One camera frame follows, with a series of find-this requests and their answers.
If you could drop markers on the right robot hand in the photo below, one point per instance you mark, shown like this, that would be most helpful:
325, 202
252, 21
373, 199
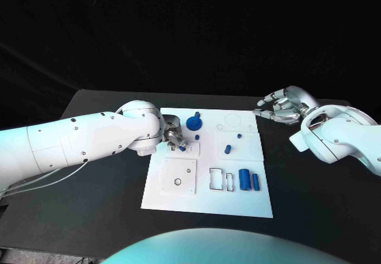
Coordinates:
288, 107

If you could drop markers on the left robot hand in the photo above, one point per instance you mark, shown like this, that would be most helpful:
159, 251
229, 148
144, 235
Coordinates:
174, 135

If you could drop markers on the blue plug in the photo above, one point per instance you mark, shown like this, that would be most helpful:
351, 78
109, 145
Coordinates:
183, 148

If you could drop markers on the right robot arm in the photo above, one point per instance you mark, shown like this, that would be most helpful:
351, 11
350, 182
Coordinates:
343, 132

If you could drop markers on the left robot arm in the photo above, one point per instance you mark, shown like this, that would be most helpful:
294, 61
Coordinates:
74, 142

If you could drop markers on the white task board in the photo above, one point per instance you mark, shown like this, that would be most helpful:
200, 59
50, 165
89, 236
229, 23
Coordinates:
208, 198

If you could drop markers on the blue gear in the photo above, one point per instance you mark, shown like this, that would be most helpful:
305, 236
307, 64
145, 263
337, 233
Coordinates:
194, 123

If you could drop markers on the thick blue cylinder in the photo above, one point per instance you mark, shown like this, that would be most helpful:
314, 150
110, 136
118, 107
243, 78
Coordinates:
245, 179

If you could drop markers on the thin blue cylinder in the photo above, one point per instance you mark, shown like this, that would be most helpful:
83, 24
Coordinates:
256, 181

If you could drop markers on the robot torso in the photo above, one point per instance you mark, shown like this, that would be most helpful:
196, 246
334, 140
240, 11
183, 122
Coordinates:
226, 247

